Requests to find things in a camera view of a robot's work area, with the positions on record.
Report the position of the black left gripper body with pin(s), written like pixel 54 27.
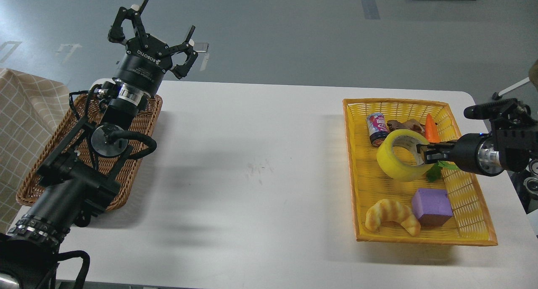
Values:
pixel 142 67

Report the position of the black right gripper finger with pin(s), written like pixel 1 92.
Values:
pixel 436 146

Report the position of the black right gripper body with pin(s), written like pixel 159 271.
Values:
pixel 473 153

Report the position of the yellow tape roll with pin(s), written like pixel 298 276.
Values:
pixel 392 166

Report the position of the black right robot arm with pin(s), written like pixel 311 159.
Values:
pixel 511 145

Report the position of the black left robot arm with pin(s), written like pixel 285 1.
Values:
pixel 79 174

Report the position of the orange toy carrot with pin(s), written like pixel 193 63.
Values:
pixel 432 135

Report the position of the brown toy animal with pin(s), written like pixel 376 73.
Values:
pixel 411 124

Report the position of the small drink can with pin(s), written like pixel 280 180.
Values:
pixel 377 128

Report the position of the yellow plastic basket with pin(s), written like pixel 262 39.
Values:
pixel 471 223

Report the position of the purple block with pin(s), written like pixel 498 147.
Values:
pixel 431 206

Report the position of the white chair base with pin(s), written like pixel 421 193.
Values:
pixel 499 95

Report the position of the brown wicker basket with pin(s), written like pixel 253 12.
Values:
pixel 144 123

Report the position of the toy croissant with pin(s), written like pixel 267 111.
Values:
pixel 388 210

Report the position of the beige checkered cloth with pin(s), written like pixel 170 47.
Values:
pixel 31 108

